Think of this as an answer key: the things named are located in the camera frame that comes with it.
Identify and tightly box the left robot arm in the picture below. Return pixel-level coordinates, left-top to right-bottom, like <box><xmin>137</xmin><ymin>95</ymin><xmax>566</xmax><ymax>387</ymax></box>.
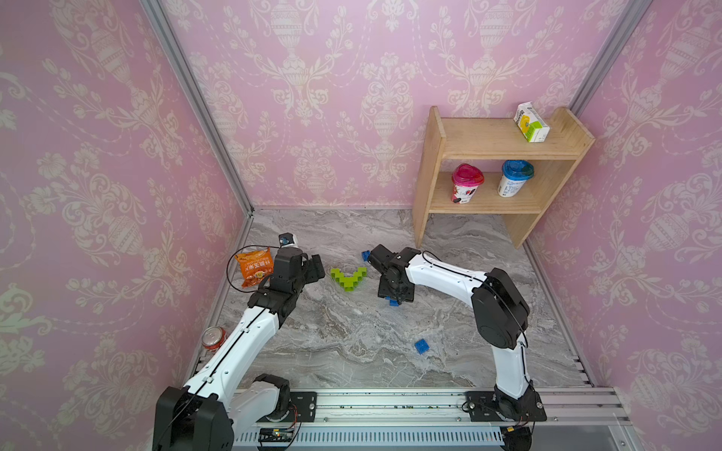
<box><xmin>152</xmin><ymin>233</ymin><xmax>325</xmax><ymax>450</ymax></box>

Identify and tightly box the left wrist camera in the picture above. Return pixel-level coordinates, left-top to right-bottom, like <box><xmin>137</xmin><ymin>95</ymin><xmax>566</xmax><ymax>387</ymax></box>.
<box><xmin>278</xmin><ymin>232</ymin><xmax>298</xmax><ymax>248</ymax></box>

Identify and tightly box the green 2x4 lego brick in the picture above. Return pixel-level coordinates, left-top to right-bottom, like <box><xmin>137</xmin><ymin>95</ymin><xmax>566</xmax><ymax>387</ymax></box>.
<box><xmin>340</xmin><ymin>276</ymin><xmax>364</xmax><ymax>292</ymax></box>

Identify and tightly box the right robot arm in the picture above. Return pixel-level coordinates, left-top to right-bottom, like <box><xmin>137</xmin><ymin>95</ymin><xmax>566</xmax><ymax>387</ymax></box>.
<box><xmin>368</xmin><ymin>244</ymin><xmax>547</xmax><ymax>424</ymax></box>

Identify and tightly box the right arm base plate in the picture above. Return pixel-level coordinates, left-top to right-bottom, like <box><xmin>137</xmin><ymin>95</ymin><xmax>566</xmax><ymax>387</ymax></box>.
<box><xmin>462</xmin><ymin>388</ymin><xmax>547</xmax><ymax>424</ymax></box>

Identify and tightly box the red soda can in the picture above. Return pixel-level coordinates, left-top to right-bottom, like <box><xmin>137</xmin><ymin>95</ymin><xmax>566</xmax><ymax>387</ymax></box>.
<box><xmin>201</xmin><ymin>326</ymin><xmax>228</xmax><ymax>353</ymax></box>

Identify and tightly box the pink lid yogurt cup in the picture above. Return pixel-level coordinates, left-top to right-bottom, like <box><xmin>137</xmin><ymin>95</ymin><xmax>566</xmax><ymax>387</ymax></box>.
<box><xmin>451</xmin><ymin>163</ymin><xmax>485</xmax><ymax>204</ymax></box>

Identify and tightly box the orange snack bag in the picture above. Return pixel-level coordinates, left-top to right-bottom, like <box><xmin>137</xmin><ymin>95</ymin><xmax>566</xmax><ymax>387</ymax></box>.
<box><xmin>234</xmin><ymin>247</ymin><xmax>275</xmax><ymax>289</ymax></box>

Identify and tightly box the white green carton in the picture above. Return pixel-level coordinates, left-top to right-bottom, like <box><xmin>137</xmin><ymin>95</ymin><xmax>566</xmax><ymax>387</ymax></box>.
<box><xmin>513</xmin><ymin>103</ymin><xmax>551</xmax><ymax>143</ymax></box>

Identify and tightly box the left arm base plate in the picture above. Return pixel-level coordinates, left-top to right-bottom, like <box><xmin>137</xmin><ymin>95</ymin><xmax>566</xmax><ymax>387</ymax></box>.
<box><xmin>262</xmin><ymin>391</ymin><xmax>318</xmax><ymax>423</ymax></box>

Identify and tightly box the blue 2x2 lego front right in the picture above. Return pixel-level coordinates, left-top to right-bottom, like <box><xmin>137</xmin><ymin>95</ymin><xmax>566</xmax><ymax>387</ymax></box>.
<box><xmin>414</xmin><ymin>339</ymin><xmax>430</xmax><ymax>355</ymax></box>

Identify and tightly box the aluminium front rail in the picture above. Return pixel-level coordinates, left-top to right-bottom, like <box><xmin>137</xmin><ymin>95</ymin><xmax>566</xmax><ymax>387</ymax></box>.
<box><xmin>229</xmin><ymin>387</ymin><xmax>642</xmax><ymax>450</ymax></box>

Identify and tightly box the blue lid yogurt cup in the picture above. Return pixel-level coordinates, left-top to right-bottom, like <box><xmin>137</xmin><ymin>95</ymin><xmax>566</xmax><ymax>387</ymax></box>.
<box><xmin>498</xmin><ymin>160</ymin><xmax>535</xmax><ymax>198</ymax></box>

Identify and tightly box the wooden shelf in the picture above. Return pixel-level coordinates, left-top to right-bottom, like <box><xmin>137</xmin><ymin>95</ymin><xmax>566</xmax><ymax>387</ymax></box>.
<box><xmin>412</xmin><ymin>106</ymin><xmax>595</xmax><ymax>248</ymax></box>

